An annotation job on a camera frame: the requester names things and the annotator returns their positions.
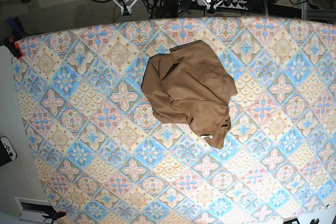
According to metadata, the white power strip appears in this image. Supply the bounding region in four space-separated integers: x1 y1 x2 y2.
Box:
217 0 247 10

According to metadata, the patterned tablecloth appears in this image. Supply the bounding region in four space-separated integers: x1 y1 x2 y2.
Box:
12 17 335 223

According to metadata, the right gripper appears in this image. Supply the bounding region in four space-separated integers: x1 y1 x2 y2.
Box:
113 0 138 15

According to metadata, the red and black clamp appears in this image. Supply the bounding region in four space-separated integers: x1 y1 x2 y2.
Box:
3 37 23 59

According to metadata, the orange and black clamp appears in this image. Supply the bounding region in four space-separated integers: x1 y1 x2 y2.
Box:
43 211 66 223

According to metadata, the brown t-shirt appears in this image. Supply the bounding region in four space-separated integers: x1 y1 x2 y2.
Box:
141 40 237 150

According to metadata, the game console with white controller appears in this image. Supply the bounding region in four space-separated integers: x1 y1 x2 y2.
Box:
0 136 17 166

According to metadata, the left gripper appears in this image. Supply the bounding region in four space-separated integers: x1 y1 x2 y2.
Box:
196 0 223 13

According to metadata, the white vent box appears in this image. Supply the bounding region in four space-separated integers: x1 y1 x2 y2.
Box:
14 197 54 223

